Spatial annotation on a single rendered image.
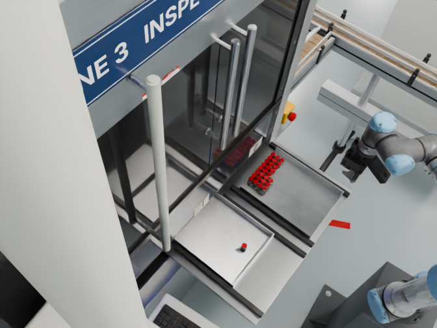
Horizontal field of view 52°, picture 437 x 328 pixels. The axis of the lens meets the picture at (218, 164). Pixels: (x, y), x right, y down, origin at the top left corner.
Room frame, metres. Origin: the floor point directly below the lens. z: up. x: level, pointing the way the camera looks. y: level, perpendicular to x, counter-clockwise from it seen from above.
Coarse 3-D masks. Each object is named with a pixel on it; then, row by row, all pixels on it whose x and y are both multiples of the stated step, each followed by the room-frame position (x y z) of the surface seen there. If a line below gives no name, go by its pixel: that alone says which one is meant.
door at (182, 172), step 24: (216, 48) 0.78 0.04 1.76; (192, 72) 0.71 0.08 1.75; (216, 72) 0.79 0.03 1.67; (168, 96) 0.64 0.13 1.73; (192, 96) 0.71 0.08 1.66; (120, 120) 0.52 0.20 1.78; (144, 120) 0.57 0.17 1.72; (168, 120) 0.64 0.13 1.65; (192, 120) 0.71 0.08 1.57; (120, 144) 0.51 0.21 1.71; (144, 144) 0.57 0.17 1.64; (168, 144) 0.63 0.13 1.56; (192, 144) 0.71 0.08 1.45; (120, 168) 0.50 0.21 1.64; (144, 168) 0.56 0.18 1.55; (168, 168) 0.63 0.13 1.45; (192, 168) 0.72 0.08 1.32; (120, 192) 0.49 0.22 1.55; (144, 192) 0.55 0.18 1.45; (168, 192) 0.63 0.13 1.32; (120, 216) 0.47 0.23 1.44; (144, 216) 0.54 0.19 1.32
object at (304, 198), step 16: (288, 160) 1.09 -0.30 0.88; (288, 176) 1.01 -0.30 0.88; (304, 176) 1.02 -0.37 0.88; (320, 176) 1.01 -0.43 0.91; (256, 192) 0.91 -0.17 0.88; (272, 192) 0.92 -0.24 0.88; (288, 192) 0.93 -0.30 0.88; (304, 192) 0.94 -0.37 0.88; (320, 192) 0.95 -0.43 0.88; (336, 192) 0.96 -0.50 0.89; (272, 208) 0.83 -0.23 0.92; (288, 208) 0.86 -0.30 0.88; (304, 208) 0.87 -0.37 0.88; (320, 208) 0.87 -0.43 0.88; (304, 224) 0.80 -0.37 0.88; (320, 224) 0.79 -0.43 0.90
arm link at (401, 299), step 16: (432, 272) 0.46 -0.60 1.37; (384, 288) 0.52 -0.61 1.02; (400, 288) 0.50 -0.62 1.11; (416, 288) 0.47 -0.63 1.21; (432, 288) 0.43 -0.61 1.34; (384, 304) 0.47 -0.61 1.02; (400, 304) 0.46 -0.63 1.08; (416, 304) 0.44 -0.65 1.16; (432, 304) 0.43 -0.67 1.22; (384, 320) 0.43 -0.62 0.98
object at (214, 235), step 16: (208, 208) 0.81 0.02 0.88; (224, 208) 0.82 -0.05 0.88; (192, 224) 0.74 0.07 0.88; (208, 224) 0.74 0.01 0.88; (224, 224) 0.75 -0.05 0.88; (240, 224) 0.76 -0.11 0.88; (256, 224) 0.76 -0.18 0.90; (176, 240) 0.65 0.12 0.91; (192, 240) 0.67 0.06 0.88; (208, 240) 0.68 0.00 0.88; (224, 240) 0.68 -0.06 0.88; (240, 240) 0.69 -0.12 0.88; (256, 240) 0.70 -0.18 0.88; (208, 256) 0.61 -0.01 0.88; (224, 256) 0.62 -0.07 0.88; (240, 256) 0.63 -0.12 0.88; (256, 256) 0.62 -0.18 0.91; (224, 272) 0.56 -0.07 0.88; (240, 272) 0.57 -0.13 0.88
